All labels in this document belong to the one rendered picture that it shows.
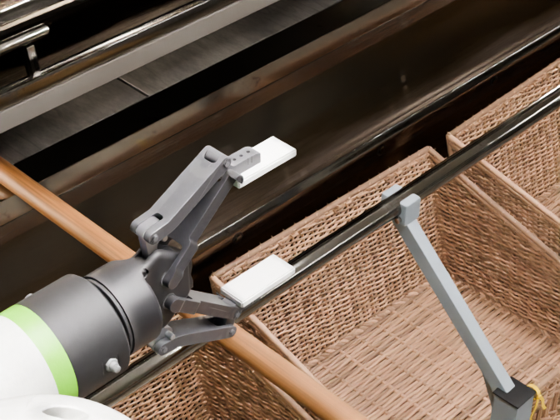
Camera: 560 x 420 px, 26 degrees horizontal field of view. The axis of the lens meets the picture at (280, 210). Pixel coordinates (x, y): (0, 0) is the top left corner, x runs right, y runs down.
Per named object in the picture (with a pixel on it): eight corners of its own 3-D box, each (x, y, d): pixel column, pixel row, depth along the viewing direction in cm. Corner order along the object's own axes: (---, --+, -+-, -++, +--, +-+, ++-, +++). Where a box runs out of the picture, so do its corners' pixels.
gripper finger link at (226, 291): (242, 302, 110) (242, 308, 111) (295, 267, 114) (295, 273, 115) (219, 287, 112) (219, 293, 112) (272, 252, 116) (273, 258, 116)
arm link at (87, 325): (90, 432, 96) (78, 348, 90) (3, 357, 102) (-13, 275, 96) (149, 392, 99) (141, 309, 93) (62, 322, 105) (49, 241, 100)
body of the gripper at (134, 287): (66, 259, 99) (152, 210, 104) (77, 335, 104) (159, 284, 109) (124, 303, 94) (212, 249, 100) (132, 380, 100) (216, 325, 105)
